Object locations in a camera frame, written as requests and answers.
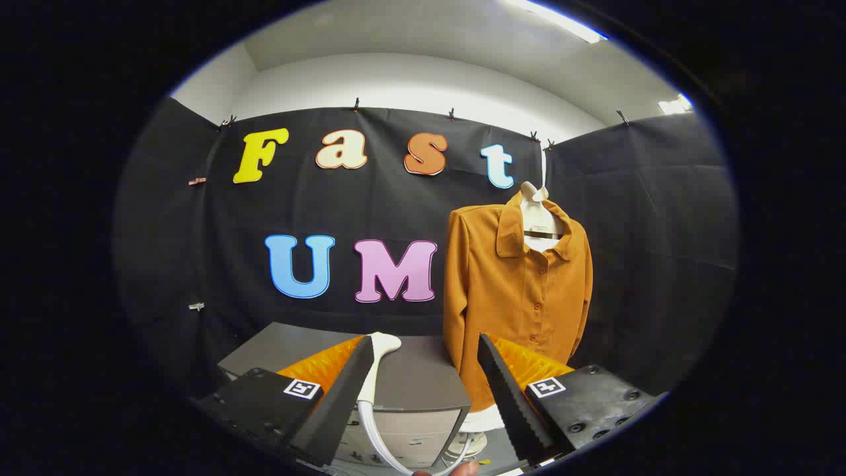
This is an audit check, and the grey drawer cabinet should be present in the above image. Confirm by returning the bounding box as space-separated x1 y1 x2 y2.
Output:
218 322 471 470

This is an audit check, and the white clothes hanger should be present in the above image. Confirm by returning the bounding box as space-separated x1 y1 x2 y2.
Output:
518 181 568 253

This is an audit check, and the orange button-up shirt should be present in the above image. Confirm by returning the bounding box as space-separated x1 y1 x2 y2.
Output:
442 192 594 412

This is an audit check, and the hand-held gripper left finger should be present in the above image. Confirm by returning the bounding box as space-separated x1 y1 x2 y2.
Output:
195 335 376 469

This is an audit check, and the long ceiling strip light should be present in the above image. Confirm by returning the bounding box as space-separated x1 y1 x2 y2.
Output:
509 0 607 44

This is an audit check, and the black backdrop cloth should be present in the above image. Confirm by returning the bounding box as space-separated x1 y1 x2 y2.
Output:
116 96 738 397

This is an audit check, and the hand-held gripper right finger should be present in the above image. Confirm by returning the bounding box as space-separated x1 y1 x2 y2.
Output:
477 333 668 467

